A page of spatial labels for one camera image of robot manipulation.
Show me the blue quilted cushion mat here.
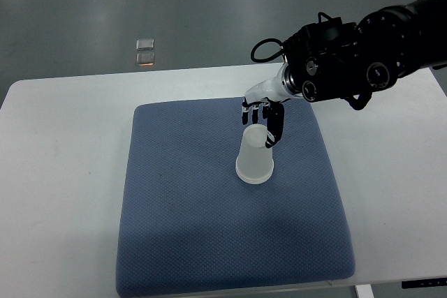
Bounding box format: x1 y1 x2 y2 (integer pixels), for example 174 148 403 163
116 97 355 297

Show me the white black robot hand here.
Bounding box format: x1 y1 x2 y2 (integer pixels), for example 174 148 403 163
242 67 297 148

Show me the white paper cup on mat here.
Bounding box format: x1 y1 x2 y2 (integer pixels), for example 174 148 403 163
236 170 273 185

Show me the white table leg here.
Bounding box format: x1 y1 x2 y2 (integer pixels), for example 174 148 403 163
355 284 374 298

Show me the upper metal floor plate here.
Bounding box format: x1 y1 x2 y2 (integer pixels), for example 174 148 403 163
135 38 154 51

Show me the metal floor plate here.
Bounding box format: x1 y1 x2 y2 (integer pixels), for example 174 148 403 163
135 38 154 51
135 52 155 66

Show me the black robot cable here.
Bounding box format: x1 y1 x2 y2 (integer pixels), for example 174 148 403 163
250 38 286 64

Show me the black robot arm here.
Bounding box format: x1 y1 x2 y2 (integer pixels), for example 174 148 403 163
242 0 446 147

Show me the white paper cup carried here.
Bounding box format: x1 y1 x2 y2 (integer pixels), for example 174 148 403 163
235 124 274 177

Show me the lower metal floor plate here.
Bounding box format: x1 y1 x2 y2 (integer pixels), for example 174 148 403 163
135 52 155 66

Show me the black table control panel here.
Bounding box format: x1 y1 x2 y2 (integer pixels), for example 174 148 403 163
401 277 447 289

